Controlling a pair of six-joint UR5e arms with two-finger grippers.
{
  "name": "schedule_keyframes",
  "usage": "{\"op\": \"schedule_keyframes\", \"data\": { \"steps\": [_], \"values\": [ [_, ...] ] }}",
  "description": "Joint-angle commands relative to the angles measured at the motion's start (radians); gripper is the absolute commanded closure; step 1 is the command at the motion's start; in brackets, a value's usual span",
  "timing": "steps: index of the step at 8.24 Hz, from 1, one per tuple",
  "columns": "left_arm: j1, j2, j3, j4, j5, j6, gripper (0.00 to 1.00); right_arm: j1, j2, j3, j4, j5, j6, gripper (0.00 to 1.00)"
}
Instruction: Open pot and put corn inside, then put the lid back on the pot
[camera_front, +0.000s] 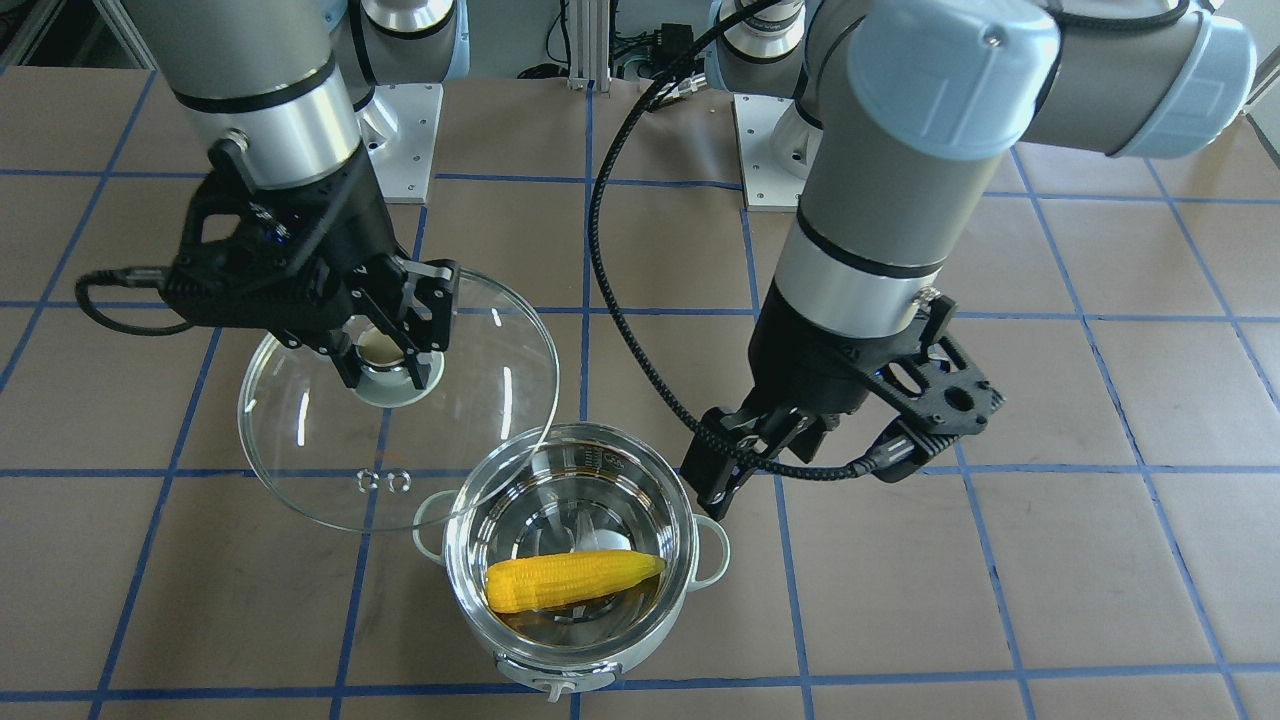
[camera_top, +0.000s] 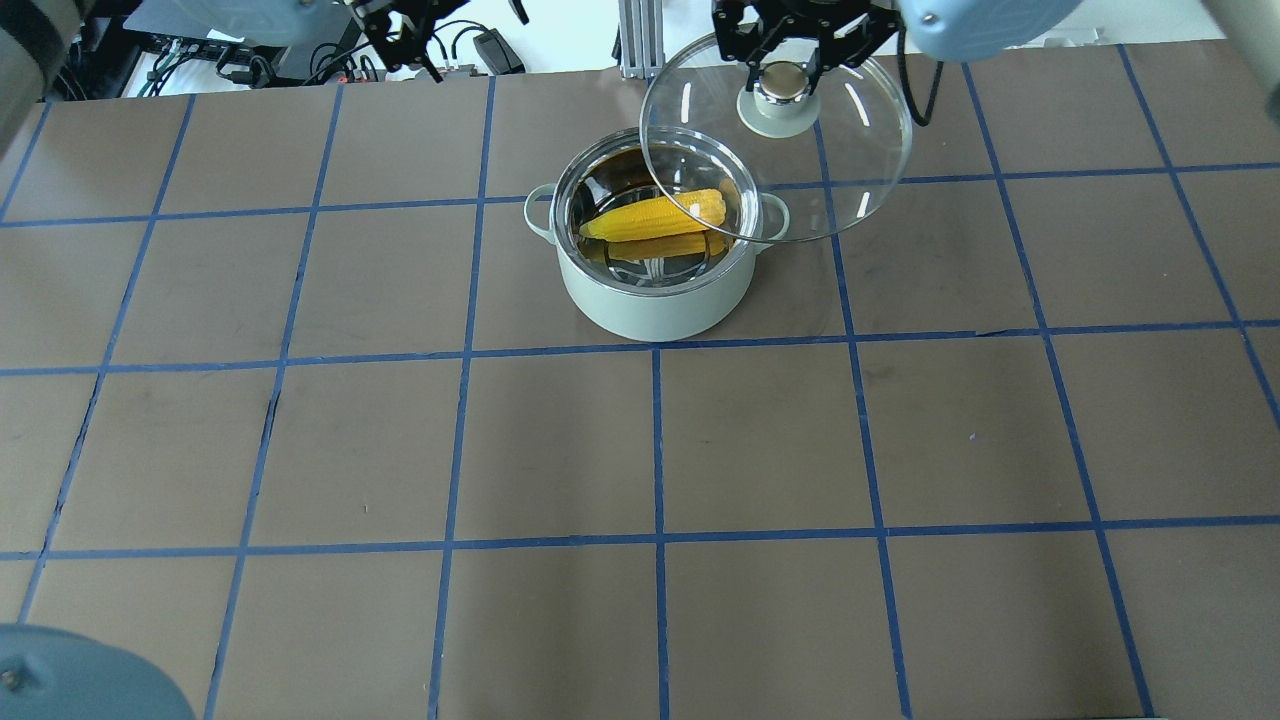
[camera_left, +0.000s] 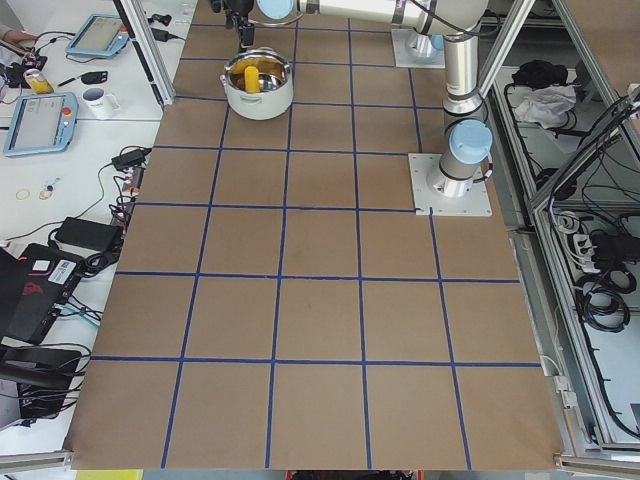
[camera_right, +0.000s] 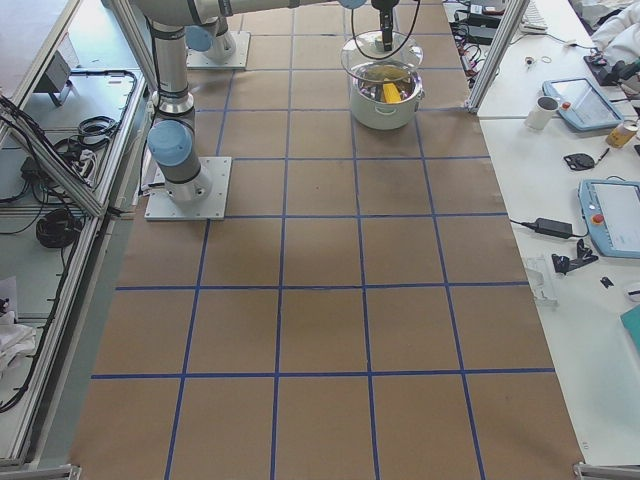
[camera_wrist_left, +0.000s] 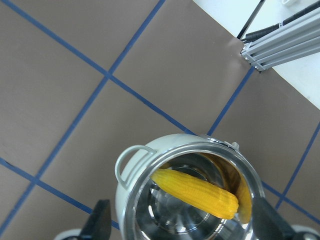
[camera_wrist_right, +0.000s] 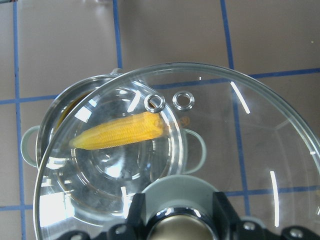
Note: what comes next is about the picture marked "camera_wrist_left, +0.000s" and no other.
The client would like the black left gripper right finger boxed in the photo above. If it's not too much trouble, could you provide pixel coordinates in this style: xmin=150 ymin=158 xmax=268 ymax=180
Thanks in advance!
xmin=252 ymin=197 xmax=307 ymax=240

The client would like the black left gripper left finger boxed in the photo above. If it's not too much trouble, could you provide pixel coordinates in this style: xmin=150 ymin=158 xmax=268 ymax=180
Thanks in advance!
xmin=79 ymin=199 xmax=112 ymax=240

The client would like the yellow corn cob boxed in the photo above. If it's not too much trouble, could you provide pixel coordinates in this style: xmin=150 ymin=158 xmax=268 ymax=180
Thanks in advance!
xmin=150 ymin=168 xmax=239 ymax=220

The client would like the pale green cooking pot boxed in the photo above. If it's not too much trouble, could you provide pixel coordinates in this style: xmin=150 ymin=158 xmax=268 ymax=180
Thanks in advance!
xmin=114 ymin=133 xmax=265 ymax=240

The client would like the aluminium frame post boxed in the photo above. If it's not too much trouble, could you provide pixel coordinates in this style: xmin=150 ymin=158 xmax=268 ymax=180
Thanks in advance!
xmin=240 ymin=8 xmax=320 ymax=72

